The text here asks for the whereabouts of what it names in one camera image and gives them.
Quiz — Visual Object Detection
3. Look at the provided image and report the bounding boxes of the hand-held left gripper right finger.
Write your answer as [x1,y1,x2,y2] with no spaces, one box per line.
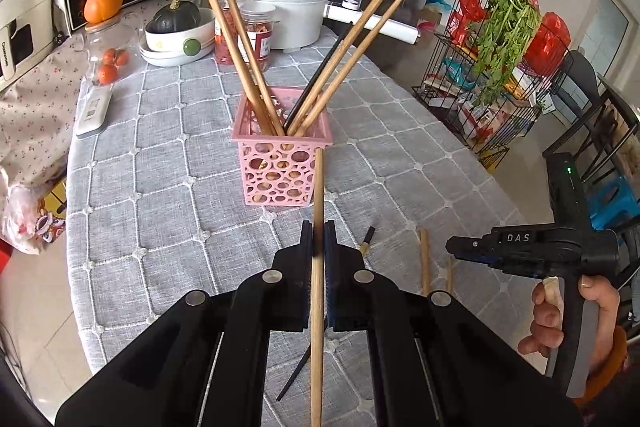
[322,219,583,427]

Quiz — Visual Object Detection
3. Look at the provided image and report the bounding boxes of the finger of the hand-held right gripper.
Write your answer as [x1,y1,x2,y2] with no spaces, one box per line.
[457,256,506,270]
[446,234,496,260]

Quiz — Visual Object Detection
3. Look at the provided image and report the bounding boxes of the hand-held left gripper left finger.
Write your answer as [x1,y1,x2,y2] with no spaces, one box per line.
[55,219,316,427]

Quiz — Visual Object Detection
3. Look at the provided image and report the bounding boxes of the pink perforated plastic basket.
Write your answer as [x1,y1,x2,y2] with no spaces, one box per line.
[231,88,334,208]

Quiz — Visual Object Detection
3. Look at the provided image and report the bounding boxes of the person's right hand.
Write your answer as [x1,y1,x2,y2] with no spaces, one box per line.
[517,276,623,380]

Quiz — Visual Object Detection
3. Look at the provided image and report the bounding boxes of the blue plastic stool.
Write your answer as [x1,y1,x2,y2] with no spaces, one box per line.
[587,177,640,230]

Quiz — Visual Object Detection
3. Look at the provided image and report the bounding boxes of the black chair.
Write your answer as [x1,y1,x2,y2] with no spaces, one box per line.
[542,52,640,188]

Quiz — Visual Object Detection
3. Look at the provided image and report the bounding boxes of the grey checked tablecloth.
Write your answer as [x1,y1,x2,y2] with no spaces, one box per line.
[65,22,551,427]

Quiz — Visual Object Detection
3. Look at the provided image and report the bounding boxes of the teal plastic container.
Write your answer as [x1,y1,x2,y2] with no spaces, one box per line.
[444,57,476,90]

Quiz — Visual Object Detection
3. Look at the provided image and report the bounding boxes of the bunch of green herbs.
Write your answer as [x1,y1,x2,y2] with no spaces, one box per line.
[470,0,543,108]

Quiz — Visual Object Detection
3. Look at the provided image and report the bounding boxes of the short clear jar red label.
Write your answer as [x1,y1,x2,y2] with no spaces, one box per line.
[239,3,277,72]

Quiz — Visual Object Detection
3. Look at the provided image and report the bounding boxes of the tall clear jar red contents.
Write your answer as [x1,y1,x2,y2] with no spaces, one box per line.
[215,0,251,65]

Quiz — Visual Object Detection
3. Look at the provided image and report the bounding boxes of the white electric pot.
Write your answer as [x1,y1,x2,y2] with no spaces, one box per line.
[223,0,420,54]

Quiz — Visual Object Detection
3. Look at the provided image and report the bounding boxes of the white bowl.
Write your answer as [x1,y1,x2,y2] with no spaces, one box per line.
[145,7,217,54]

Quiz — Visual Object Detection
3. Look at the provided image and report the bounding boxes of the yellow box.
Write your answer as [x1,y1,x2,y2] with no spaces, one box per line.
[47,179,68,212]

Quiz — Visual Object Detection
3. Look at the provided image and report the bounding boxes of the white remote control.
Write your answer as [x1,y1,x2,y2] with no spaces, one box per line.
[75,84,113,138]

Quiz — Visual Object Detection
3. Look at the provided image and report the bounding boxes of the dark green pumpkin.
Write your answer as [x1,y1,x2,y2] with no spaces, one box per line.
[152,0,202,34]

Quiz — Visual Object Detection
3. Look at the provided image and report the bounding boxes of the pink plastic bag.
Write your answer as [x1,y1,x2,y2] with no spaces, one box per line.
[0,184,43,255]

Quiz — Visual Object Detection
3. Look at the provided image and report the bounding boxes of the clear glass jar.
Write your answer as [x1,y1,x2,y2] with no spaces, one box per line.
[82,14,138,88]

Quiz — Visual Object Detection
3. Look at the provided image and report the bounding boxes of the floral cabinet cloth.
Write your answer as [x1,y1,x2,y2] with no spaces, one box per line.
[0,29,98,192]

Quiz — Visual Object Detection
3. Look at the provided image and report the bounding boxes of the cream air fryer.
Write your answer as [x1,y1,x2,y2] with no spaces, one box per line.
[0,0,58,92]

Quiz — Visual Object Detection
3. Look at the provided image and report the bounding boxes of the black wire rack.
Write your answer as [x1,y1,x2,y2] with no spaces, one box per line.
[412,0,576,170]

